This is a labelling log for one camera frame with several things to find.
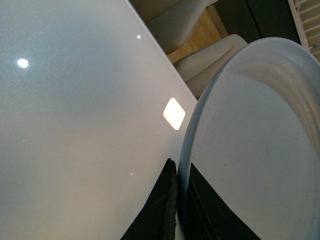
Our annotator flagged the beige chair right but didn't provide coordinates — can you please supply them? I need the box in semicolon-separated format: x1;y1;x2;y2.
173;34;248;99

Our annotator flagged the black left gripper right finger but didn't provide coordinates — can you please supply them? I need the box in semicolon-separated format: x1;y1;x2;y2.
178;164;259;240

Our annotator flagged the beige chair left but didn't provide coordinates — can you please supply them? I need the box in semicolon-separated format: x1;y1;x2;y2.
129;0;215;55

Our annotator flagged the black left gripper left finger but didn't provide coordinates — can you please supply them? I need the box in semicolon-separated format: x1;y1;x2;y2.
122;158;178;240

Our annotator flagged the dark kitchen counter cabinet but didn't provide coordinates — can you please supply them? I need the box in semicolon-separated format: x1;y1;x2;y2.
213;0;301;44

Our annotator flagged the beige chair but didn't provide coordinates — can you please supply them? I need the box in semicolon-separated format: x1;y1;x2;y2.
129;0;215;55
173;34;248;99

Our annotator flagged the light blue round plate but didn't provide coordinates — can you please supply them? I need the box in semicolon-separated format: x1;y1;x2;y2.
178;37;320;240

